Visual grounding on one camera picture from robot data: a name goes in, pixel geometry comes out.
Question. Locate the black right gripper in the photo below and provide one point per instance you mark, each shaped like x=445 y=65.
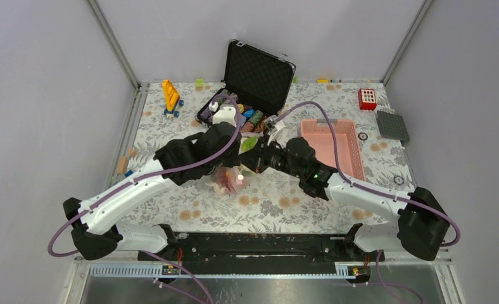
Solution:
x=264 y=151

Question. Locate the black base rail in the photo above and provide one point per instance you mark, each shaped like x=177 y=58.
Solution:
x=207 y=253

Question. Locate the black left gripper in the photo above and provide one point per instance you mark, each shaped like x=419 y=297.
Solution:
x=235 y=160

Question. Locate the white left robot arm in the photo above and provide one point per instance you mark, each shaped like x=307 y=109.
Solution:
x=97 y=225

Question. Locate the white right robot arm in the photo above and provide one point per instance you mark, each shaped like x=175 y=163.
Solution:
x=415 y=221

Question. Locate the yellow toy ladder cart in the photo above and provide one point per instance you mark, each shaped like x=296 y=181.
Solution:
x=172 y=99

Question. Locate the pink plastic basket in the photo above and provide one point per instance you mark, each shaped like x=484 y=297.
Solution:
x=342 y=141

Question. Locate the green toy leaf vegetable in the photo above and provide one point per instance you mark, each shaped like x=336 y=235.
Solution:
x=248 y=143

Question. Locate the loose poker chip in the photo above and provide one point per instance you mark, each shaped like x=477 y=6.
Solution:
x=362 y=136
x=399 y=180

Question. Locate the black poker chip case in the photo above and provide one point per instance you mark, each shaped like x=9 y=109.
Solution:
x=258 y=81

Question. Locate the red toy grape bunch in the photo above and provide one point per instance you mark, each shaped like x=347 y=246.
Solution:
x=228 y=181

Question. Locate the clear pink zip top bag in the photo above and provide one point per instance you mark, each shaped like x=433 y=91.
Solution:
x=248 y=174

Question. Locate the grey building baseplate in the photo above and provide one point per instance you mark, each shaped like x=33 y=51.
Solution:
x=392 y=126

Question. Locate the red toy block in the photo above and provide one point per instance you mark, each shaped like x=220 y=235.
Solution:
x=367 y=99

